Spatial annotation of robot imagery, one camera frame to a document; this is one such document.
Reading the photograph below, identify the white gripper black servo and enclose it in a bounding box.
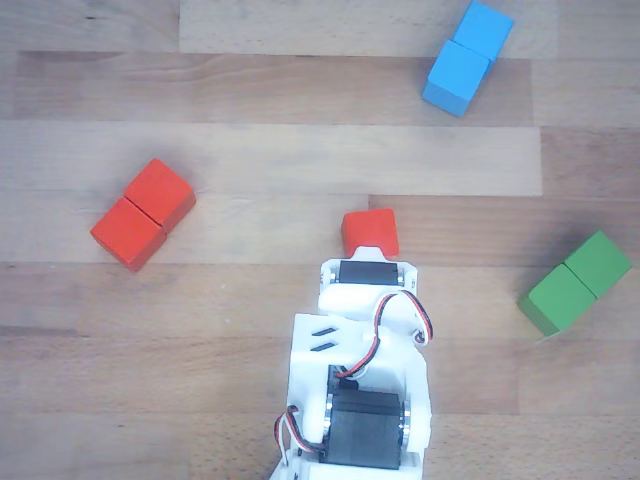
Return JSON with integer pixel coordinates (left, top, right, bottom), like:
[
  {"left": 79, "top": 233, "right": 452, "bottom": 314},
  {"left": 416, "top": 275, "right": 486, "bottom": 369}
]
[{"left": 317, "top": 244, "right": 420, "bottom": 322}]

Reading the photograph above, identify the small red cube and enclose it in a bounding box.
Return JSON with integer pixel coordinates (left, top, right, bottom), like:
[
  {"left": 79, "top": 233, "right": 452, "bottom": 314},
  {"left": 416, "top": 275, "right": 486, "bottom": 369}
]
[{"left": 340, "top": 208, "right": 400, "bottom": 259}]

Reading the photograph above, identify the long red block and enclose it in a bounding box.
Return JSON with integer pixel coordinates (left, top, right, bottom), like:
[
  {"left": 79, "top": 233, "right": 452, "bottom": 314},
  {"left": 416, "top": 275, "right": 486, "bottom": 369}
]
[{"left": 89, "top": 158, "right": 197, "bottom": 274}]

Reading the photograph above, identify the long green block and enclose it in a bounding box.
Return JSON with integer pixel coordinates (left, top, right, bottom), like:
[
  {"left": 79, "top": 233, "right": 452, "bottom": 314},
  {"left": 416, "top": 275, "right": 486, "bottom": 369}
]
[{"left": 517, "top": 229, "right": 634, "bottom": 338}]

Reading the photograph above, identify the long blue block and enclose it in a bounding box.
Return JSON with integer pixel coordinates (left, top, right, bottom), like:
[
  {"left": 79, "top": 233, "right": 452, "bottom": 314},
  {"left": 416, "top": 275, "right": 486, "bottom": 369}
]
[{"left": 421, "top": 0, "right": 515, "bottom": 119}]

